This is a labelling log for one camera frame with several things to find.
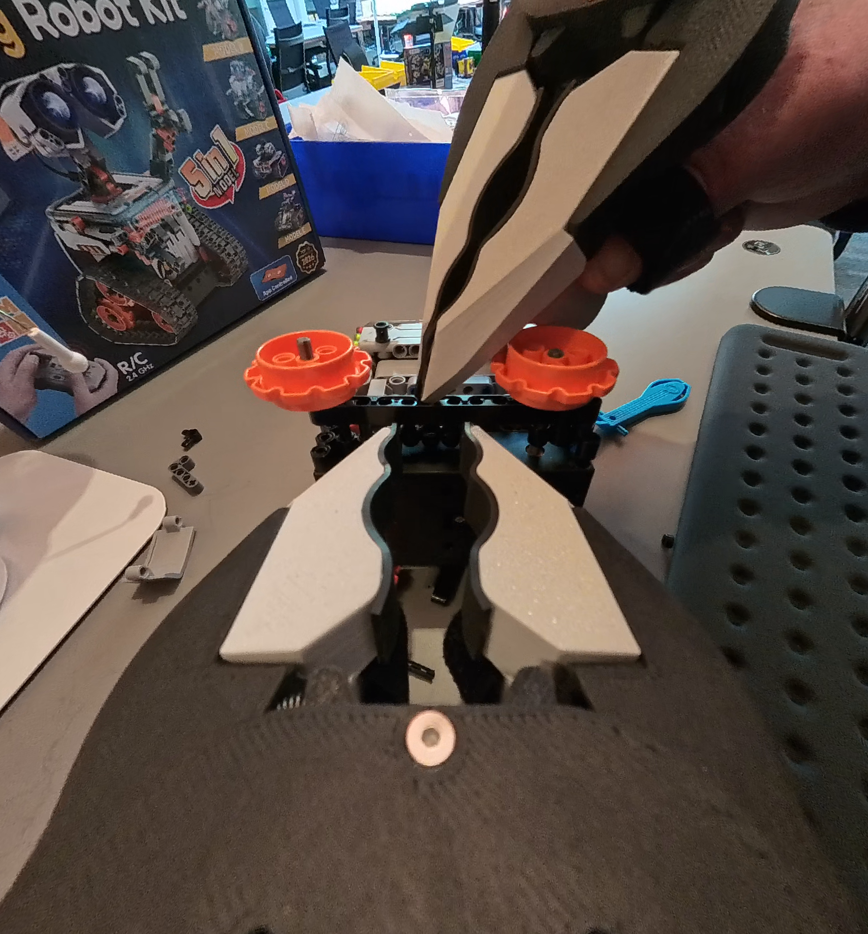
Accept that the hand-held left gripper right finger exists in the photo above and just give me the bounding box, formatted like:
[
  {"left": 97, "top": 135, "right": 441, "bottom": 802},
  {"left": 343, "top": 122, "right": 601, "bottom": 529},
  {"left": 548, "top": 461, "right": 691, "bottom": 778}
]
[{"left": 464, "top": 424, "right": 642, "bottom": 684}]

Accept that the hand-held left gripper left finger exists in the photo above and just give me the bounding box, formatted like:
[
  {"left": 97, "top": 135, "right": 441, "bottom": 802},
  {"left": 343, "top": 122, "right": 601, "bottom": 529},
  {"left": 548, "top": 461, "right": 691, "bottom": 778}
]
[{"left": 220, "top": 427, "right": 403, "bottom": 672}]

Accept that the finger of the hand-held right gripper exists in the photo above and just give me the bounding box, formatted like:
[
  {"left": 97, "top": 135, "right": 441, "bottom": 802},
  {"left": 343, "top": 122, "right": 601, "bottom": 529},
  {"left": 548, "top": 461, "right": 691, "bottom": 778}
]
[
  {"left": 423, "top": 71, "right": 540, "bottom": 392},
  {"left": 427, "top": 52, "right": 680, "bottom": 402}
]

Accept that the building kit robot model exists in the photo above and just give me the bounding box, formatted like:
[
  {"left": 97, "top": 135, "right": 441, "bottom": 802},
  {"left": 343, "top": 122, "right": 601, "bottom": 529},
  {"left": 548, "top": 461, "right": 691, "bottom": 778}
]
[{"left": 245, "top": 324, "right": 620, "bottom": 585}]

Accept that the person's right hand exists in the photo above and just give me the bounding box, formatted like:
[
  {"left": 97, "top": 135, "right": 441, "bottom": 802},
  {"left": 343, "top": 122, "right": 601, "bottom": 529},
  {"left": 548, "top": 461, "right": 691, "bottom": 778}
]
[{"left": 580, "top": 0, "right": 868, "bottom": 293}]

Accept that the blue storage bin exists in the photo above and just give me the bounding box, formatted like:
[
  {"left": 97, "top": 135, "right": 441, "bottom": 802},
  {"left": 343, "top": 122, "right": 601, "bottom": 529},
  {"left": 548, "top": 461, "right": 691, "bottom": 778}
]
[{"left": 289, "top": 132, "right": 457, "bottom": 246}]

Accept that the crumpled white paper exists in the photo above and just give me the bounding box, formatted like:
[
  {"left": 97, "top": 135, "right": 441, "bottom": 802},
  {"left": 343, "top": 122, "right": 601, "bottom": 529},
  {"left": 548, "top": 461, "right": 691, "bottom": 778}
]
[{"left": 286, "top": 59, "right": 457, "bottom": 144}]

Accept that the grey panel piece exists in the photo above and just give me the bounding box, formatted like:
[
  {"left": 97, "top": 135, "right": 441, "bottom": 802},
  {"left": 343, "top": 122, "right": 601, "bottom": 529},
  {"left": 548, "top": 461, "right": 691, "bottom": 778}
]
[{"left": 125, "top": 516, "right": 197, "bottom": 585}]

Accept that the blue plastic pin tool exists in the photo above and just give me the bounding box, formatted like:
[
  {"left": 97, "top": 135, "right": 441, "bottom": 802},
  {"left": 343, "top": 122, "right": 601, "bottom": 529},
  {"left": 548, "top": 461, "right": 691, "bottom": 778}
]
[{"left": 598, "top": 377, "right": 690, "bottom": 439}]

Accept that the dark perforated tray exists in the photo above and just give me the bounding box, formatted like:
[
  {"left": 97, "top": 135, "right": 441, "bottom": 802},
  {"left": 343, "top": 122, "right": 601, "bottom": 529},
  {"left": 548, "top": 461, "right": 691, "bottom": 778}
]
[{"left": 668, "top": 324, "right": 868, "bottom": 920}]

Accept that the black oval object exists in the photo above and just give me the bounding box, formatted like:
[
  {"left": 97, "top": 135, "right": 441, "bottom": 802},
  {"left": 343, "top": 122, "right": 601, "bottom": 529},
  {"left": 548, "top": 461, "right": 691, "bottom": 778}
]
[{"left": 751, "top": 285, "right": 851, "bottom": 331}]

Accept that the white rod with round tip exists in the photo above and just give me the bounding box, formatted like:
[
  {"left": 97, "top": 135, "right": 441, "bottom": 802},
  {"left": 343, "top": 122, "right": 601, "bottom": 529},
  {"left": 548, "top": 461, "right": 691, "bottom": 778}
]
[{"left": 23, "top": 327, "right": 88, "bottom": 375}]

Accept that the blue robot kit box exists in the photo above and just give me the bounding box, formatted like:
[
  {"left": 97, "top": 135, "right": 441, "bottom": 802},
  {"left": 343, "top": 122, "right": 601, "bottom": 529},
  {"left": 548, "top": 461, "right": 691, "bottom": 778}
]
[{"left": 0, "top": 0, "right": 326, "bottom": 439}]

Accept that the white lamp base plate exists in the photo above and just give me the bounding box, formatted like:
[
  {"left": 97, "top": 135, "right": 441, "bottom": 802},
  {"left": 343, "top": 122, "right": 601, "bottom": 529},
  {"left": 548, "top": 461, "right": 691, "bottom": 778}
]
[{"left": 0, "top": 450, "right": 166, "bottom": 753}]

